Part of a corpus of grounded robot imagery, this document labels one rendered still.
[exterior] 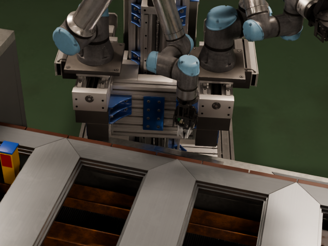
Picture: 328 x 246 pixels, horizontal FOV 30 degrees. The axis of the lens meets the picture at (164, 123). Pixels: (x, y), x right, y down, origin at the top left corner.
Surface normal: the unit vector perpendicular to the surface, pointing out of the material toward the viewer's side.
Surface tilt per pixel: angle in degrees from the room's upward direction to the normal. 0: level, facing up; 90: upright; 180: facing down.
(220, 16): 7
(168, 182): 0
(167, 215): 0
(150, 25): 90
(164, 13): 82
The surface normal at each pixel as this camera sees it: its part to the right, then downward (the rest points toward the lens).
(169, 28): -0.15, 0.51
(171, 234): 0.04, -0.78
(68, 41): -0.54, 0.60
